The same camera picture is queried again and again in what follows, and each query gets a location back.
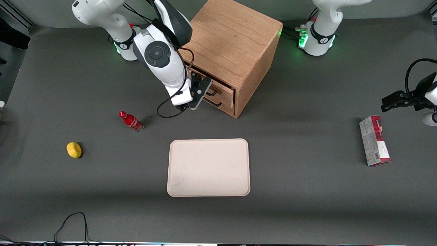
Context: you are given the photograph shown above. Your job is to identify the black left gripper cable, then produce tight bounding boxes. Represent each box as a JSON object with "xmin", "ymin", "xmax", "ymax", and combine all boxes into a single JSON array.
[{"xmin": 405, "ymin": 58, "xmax": 437, "ymax": 98}]

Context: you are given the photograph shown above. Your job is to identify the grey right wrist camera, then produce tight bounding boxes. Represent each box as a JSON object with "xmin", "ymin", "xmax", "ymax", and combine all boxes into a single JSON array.
[{"xmin": 165, "ymin": 80, "xmax": 194, "ymax": 107}]

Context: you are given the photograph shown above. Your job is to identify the black equipment block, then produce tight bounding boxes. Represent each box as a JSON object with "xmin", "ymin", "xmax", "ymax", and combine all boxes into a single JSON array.
[{"xmin": 0, "ymin": 17, "xmax": 31, "ymax": 50}]

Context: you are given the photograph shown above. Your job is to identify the black cable loop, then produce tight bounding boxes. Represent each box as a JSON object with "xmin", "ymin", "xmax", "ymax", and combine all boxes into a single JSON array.
[{"xmin": 53, "ymin": 212, "xmax": 103, "ymax": 246}]

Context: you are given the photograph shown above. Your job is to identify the black aluminium frame strut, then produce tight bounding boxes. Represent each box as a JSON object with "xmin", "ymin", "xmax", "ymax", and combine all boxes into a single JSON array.
[{"xmin": 0, "ymin": 0, "xmax": 36, "ymax": 28}]

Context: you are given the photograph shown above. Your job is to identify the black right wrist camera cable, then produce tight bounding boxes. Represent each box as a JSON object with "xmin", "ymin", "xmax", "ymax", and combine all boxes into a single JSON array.
[{"xmin": 157, "ymin": 48, "xmax": 195, "ymax": 119}]

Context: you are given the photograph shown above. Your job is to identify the red soda bottle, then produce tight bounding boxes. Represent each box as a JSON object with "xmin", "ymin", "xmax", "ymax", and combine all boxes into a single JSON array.
[{"xmin": 118, "ymin": 111, "xmax": 144, "ymax": 132}]

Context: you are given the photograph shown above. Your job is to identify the black arm base cables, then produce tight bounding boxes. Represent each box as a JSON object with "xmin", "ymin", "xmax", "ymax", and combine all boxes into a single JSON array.
[
  {"xmin": 283, "ymin": 7, "xmax": 320, "ymax": 40},
  {"xmin": 123, "ymin": 3, "xmax": 152, "ymax": 26}
]

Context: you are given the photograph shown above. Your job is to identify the oak wooden drawer cabinet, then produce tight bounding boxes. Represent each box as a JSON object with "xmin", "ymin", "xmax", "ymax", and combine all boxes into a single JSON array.
[{"xmin": 178, "ymin": 0, "xmax": 283, "ymax": 119}]

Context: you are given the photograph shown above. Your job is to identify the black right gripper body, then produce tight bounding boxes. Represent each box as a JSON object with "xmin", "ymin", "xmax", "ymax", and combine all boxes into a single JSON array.
[{"xmin": 187, "ymin": 72, "xmax": 202, "ymax": 110}]

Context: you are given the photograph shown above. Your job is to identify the wooden drawer with black handle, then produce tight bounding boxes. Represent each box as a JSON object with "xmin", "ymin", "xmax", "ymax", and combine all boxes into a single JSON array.
[
  {"xmin": 188, "ymin": 66, "xmax": 236, "ymax": 102},
  {"xmin": 204, "ymin": 92, "xmax": 236, "ymax": 117}
]

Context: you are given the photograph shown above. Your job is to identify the yellow lemon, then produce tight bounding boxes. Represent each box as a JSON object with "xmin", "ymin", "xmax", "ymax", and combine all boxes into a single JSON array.
[{"xmin": 66, "ymin": 142, "xmax": 82, "ymax": 159}]

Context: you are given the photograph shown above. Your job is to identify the black right arm base cables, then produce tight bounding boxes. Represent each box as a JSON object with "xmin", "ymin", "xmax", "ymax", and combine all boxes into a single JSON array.
[{"xmin": 123, "ymin": 3, "xmax": 152, "ymax": 26}]

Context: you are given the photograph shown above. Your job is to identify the grey and red carton box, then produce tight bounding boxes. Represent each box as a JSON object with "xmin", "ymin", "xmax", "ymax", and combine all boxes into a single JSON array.
[{"xmin": 359, "ymin": 115, "xmax": 391, "ymax": 167}]

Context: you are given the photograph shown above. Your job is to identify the black left arm base cables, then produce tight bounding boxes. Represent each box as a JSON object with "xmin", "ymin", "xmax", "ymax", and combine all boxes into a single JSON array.
[{"xmin": 283, "ymin": 7, "xmax": 320, "ymax": 40}]

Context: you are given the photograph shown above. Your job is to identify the beige plastic tray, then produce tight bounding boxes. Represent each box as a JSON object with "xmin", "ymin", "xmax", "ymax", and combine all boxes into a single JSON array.
[{"xmin": 167, "ymin": 138, "xmax": 251, "ymax": 197}]

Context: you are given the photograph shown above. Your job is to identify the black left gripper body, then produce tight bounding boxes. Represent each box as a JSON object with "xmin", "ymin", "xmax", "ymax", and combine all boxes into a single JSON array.
[{"xmin": 405, "ymin": 72, "xmax": 437, "ymax": 112}]

